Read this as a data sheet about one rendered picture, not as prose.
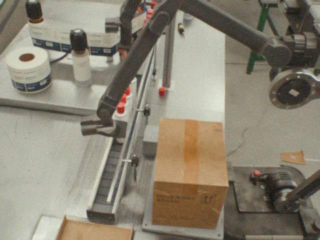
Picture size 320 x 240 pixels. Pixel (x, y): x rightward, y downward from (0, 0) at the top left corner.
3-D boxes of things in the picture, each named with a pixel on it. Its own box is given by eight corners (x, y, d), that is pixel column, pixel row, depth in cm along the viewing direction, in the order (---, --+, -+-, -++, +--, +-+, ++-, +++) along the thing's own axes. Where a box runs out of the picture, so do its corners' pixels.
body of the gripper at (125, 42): (117, 50, 175) (117, 37, 170) (121, 39, 183) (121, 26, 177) (130, 52, 175) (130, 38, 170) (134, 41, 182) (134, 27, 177)
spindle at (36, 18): (37, 42, 213) (27, -4, 194) (51, 44, 213) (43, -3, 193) (31, 51, 207) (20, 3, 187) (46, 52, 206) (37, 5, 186)
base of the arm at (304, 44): (313, 69, 118) (326, 37, 110) (289, 68, 118) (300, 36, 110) (305, 54, 125) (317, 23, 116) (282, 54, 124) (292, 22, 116)
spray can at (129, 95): (122, 117, 172) (121, 82, 158) (133, 118, 172) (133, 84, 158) (120, 124, 169) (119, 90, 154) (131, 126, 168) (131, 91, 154)
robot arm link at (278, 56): (172, -20, 101) (170, -27, 109) (149, 22, 107) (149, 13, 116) (297, 52, 113) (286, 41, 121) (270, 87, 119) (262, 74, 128)
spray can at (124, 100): (119, 125, 168) (117, 90, 154) (130, 127, 168) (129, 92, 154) (116, 133, 164) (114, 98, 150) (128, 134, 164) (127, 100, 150)
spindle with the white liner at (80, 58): (77, 75, 194) (71, 25, 173) (94, 77, 193) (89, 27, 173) (72, 86, 188) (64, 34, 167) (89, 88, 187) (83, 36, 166)
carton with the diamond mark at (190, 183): (156, 163, 157) (159, 117, 138) (212, 167, 156) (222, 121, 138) (151, 225, 135) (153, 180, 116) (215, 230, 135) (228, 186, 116)
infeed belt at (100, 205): (153, 13, 256) (153, 8, 254) (165, 15, 256) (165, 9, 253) (89, 216, 138) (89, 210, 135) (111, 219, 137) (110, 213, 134)
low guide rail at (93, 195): (139, 51, 211) (139, 48, 210) (141, 51, 211) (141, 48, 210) (88, 208, 134) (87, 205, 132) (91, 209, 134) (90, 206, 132)
